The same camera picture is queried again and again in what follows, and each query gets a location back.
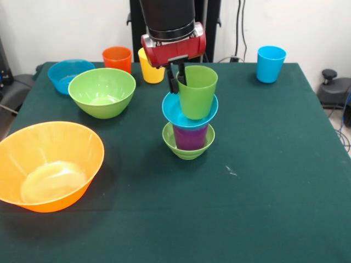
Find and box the grey cable behind table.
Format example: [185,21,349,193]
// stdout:
[218,55,246,64]

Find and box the black hanging cable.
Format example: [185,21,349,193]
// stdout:
[236,0,247,57]

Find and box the large orange bowl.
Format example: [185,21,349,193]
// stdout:
[0,121,105,213]

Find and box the large green bowl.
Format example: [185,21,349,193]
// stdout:
[67,67,137,119]

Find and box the large blue bowl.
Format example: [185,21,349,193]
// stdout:
[47,59,96,96]

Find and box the black equipment box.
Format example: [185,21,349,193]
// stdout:
[0,38,14,85]

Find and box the yellow cup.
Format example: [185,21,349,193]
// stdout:
[138,48,166,84]

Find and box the dark green tablecloth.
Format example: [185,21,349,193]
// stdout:
[0,61,351,263]

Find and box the grey floor base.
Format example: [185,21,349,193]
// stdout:
[0,73,34,113]

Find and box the blue cup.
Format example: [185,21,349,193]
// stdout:
[257,45,287,84]

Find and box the grey base with black knob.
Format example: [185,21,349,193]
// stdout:
[318,68,351,110]

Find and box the small cyan bowl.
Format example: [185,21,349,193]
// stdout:
[161,92,219,130]

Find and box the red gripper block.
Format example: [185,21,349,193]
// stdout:
[140,21,207,95]

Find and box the green cup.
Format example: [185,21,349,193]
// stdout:
[175,65,219,121]

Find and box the blue cable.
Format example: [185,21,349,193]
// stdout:
[341,93,351,154]

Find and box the red-orange cup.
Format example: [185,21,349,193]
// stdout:
[102,46,133,75]

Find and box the small green bowl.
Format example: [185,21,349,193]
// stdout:
[162,121,216,160]

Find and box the purple cup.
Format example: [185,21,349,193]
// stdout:
[172,123,209,151]

